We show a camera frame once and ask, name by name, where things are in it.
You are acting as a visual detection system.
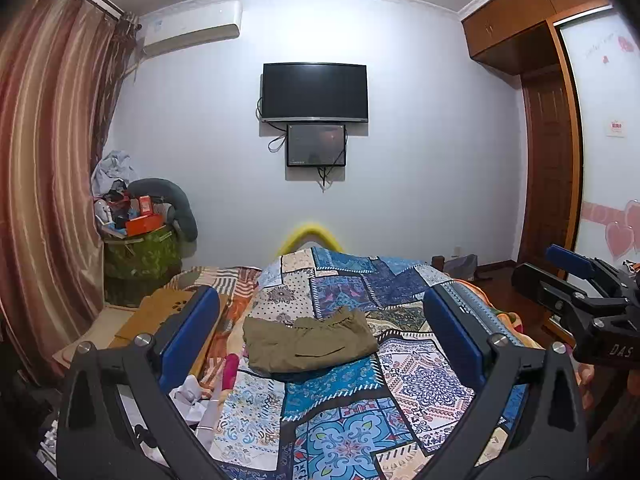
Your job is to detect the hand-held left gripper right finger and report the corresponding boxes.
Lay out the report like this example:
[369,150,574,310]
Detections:
[415,285,588,480]

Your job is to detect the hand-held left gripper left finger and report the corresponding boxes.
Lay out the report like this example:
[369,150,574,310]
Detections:
[55,285,231,480]

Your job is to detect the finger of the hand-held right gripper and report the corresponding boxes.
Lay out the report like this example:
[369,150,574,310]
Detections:
[512,262,626,318]
[546,244,626,286]

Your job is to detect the olive green pants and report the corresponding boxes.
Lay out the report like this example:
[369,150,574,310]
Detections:
[242,306,379,373]

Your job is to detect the flat cardboard box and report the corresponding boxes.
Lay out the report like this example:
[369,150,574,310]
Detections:
[52,285,231,376]

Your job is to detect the pink cloth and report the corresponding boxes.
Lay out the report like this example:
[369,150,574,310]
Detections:
[197,352,241,436]

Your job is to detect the white crumpled cloth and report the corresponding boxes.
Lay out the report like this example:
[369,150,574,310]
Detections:
[167,375,213,423]

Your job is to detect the green camouflage bin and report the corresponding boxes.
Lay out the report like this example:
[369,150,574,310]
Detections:
[102,227,183,308]

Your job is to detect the wooden door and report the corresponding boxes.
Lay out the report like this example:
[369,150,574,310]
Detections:
[517,72,583,277]

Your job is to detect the white wardrobe sliding door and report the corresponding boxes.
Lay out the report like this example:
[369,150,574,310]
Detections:
[557,5,640,281]

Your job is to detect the orange box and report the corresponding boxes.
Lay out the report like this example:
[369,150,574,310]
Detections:
[125,214,166,237]

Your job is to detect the grey neck pillow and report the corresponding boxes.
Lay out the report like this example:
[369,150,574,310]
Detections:
[127,177,199,243]

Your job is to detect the blue patchwork blanket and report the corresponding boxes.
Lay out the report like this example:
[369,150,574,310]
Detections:
[200,246,526,480]

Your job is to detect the yellow curved headboard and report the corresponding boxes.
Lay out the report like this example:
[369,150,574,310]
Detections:
[275,221,346,257]

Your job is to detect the pale grey cloth pile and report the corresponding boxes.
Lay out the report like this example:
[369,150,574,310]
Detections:
[92,150,138,196]

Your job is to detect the striped brown curtain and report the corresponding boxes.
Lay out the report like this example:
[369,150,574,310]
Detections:
[0,0,142,386]

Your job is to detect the wooden wardrobe upper cabinet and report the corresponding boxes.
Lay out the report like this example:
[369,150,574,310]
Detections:
[460,0,615,77]

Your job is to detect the white air conditioner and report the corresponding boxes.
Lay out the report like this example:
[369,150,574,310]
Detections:
[142,1,243,58]

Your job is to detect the small wall monitor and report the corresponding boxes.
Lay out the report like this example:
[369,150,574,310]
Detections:
[286,122,347,168]

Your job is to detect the black wall television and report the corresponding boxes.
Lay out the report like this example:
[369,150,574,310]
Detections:
[262,62,369,123]

